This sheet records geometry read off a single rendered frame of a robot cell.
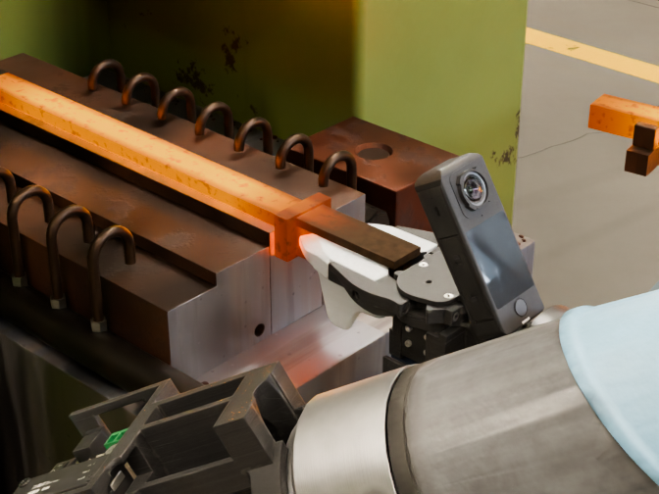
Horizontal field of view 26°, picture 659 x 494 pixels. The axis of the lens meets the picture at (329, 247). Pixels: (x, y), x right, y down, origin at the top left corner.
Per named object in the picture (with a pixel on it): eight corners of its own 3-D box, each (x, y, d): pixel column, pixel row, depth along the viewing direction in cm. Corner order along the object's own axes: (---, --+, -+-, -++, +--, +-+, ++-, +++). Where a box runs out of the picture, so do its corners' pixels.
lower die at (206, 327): (364, 281, 111) (366, 183, 107) (173, 392, 98) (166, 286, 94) (31, 127, 136) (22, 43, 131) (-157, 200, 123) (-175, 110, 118)
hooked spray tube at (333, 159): (361, 220, 111) (362, 144, 108) (325, 239, 109) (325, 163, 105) (351, 216, 112) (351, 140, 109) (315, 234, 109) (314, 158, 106)
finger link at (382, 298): (314, 289, 95) (421, 335, 91) (314, 270, 95) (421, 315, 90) (358, 262, 99) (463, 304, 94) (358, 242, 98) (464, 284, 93)
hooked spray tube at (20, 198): (65, 284, 107) (54, 179, 103) (20, 306, 105) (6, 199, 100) (56, 279, 108) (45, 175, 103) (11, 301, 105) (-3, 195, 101)
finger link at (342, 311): (275, 312, 101) (378, 358, 96) (274, 239, 98) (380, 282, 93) (303, 294, 103) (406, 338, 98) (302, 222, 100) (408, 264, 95)
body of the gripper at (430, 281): (371, 382, 97) (516, 456, 90) (373, 272, 92) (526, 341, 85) (441, 336, 102) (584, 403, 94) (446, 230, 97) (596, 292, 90)
